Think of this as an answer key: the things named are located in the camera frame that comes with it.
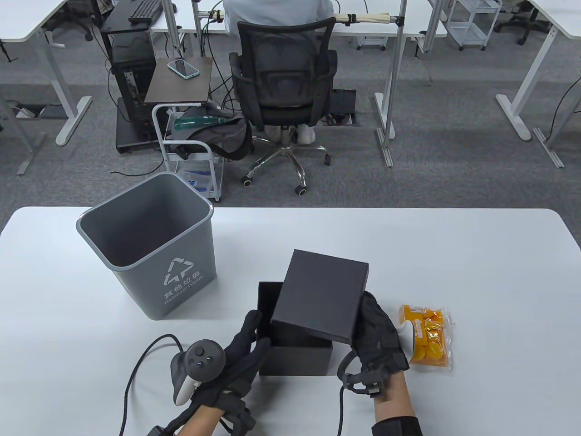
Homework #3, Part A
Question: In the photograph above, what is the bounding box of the person's right hand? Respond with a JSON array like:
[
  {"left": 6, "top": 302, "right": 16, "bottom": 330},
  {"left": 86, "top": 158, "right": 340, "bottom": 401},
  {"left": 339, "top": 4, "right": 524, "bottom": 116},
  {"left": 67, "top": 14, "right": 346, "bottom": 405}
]
[{"left": 350, "top": 292, "right": 409, "bottom": 386}]

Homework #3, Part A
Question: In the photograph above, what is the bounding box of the person's left hand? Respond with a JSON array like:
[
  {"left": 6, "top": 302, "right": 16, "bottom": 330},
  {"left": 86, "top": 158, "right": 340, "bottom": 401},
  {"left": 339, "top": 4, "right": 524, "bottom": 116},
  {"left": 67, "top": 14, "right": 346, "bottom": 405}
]
[{"left": 188, "top": 310, "right": 273, "bottom": 436}]

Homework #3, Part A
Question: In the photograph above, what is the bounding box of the orange snack packet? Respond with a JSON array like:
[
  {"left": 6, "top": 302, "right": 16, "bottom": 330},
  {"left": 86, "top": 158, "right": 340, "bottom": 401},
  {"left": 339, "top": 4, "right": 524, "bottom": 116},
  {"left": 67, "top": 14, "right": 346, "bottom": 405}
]
[{"left": 399, "top": 303, "right": 454, "bottom": 372}]

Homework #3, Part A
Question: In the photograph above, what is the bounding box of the black gift box base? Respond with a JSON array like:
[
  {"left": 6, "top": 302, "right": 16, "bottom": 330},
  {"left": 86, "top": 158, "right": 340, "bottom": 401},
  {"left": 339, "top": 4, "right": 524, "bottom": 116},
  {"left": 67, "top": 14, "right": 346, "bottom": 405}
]
[{"left": 257, "top": 282, "right": 333, "bottom": 377}]

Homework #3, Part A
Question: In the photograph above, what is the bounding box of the black gift box lid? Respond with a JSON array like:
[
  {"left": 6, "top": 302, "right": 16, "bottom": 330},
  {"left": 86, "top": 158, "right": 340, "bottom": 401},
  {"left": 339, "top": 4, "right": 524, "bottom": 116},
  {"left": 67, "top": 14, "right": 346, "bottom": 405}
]
[{"left": 271, "top": 249, "right": 369, "bottom": 345}]

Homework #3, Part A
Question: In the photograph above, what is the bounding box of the person's right forearm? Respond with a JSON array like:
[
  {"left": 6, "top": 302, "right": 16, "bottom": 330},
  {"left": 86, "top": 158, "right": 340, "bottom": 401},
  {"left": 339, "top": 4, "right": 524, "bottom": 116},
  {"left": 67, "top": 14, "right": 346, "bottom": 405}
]
[{"left": 373, "top": 372, "right": 416, "bottom": 423}]

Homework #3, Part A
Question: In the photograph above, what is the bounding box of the black floor socket box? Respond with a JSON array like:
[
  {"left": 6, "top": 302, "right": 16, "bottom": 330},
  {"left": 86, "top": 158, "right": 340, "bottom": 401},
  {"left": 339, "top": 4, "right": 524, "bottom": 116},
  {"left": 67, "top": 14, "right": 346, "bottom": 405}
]
[{"left": 325, "top": 89, "right": 362, "bottom": 127}]

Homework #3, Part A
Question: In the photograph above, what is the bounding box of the black and white hand controller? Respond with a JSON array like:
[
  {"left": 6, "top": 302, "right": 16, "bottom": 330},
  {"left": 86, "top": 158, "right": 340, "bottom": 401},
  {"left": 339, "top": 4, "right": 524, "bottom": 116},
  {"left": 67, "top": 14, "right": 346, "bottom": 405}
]
[
  {"left": 169, "top": 341, "right": 226, "bottom": 406},
  {"left": 394, "top": 318, "right": 416, "bottom": 350}
]

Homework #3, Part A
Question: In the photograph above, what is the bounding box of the grey plastic trash bin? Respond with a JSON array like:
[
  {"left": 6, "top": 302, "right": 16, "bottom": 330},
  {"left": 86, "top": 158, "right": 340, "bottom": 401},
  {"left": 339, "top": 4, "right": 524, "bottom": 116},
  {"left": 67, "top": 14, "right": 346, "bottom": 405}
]
[{"left": 76, "top": 172, "right": 216, "bottom": 322}]

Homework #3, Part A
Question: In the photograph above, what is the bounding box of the white rolling cart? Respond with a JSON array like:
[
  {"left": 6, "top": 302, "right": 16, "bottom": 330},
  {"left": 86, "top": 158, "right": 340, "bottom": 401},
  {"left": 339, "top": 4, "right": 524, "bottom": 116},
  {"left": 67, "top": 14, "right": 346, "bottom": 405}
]
[{"left": 152, "top": 103, "right": 225, "bottom": 203}]

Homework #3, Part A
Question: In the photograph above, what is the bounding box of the grey backpack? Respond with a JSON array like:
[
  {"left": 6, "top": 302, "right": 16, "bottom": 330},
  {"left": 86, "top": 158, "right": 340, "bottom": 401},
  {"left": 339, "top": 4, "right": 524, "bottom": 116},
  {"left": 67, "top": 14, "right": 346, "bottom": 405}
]
[{"left": 166, "top": 107, "right": 254, "bottom": 160}]

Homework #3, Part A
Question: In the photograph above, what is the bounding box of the green bottle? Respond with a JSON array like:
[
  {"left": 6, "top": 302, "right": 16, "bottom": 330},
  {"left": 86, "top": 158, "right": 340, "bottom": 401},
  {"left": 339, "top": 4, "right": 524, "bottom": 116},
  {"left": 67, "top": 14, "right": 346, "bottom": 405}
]
[{"left": 174, "top": 116, "right": 226, "bottom": 130}]

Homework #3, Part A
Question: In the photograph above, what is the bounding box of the black mesh office chair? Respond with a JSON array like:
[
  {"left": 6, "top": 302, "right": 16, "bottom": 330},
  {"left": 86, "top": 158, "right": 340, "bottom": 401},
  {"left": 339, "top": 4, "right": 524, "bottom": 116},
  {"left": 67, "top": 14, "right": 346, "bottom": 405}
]
[{"left": 228, "top": 17, "right": 339, "bottom": 197}]

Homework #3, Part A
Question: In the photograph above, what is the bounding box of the dark brown side table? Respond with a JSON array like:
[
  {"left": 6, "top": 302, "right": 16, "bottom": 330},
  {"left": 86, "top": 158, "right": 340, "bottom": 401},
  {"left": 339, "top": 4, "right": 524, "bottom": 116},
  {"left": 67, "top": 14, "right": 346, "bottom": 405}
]
[{"left": 144, "top": 56, "right": 214, "bottom": 106}]

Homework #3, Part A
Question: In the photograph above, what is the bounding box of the smartphone in blue case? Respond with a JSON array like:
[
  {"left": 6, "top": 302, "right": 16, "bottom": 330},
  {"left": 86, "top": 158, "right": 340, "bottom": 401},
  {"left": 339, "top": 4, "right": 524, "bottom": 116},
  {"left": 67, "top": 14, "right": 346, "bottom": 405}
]
[{"left": 167, "top": 59, "right": 201, "bottom": 80}]

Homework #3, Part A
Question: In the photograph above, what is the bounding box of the white office desk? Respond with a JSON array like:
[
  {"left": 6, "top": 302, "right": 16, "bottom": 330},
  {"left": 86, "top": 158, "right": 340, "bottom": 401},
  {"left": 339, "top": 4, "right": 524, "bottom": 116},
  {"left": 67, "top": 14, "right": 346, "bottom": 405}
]
[
  {"left": 0, "top": 0, "right": 94, "bottom": 147},
  {"left": 150, "top": 0, "right": 449, "bottom": 38},
  {"left": 495, "top": 0, "right": 581, "bottom": 141}
]

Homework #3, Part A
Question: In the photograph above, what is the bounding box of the black computer tower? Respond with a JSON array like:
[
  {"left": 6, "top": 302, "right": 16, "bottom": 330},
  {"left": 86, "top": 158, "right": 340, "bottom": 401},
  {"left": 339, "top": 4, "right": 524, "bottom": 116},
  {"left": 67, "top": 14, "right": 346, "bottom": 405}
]
[{"left": 110, "top": 32, "right": 157, "bottom": 137}]

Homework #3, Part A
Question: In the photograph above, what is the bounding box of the beige rolled bundle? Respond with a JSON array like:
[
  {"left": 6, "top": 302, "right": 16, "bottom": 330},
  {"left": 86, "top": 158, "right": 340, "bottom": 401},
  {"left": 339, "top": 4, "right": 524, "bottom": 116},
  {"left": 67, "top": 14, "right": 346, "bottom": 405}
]
[{"left": 336, "top": 13, "right": 392, "bottom": 25}]

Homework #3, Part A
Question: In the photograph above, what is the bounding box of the black keyboard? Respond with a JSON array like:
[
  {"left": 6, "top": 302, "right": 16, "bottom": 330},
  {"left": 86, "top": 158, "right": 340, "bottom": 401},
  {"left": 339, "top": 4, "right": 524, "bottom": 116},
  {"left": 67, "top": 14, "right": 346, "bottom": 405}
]
[{"left": 128, "top": 0, "right": 165, "bottom": 25}]

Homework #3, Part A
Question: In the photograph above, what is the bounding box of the thin black cable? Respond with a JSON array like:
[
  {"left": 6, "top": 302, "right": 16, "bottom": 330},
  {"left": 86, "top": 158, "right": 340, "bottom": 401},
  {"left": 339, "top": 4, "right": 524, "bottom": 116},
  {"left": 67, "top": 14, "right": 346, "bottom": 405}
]
[{"left": 335, "top": 352, "right": 387, "bottom": 436}]

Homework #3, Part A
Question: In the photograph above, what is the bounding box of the thick black braided cable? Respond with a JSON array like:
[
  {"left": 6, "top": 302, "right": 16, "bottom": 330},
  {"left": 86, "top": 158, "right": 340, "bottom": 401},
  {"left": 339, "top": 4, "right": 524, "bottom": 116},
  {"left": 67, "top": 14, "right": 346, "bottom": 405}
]
[{"left": 119, "top": 334, "right": 184, "bottom": 436}]

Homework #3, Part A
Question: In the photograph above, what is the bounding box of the aluminium frame post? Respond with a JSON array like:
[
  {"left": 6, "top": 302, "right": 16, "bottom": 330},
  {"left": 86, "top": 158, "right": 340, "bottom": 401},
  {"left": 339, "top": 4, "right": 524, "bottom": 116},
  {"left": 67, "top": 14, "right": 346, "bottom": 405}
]
[
  {"left": 532, "top": 75, "right": 581, "bottom": 168},
  {"left": 0, "top": 98, "right": 47, "bottom": 176},
  {"left": 375, "top": 0, "right": 408, "bottom": 168},
  {"left": 191, "top": 0, "right": 204, "bottom": 57}
]

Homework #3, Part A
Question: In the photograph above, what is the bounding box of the white wire cart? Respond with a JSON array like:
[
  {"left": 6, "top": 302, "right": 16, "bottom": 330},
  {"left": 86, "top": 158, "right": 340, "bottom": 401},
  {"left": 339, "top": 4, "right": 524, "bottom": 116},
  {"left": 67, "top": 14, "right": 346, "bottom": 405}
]
[{"left": 444, "top": 0, "right": 503, "bottom": 51}]

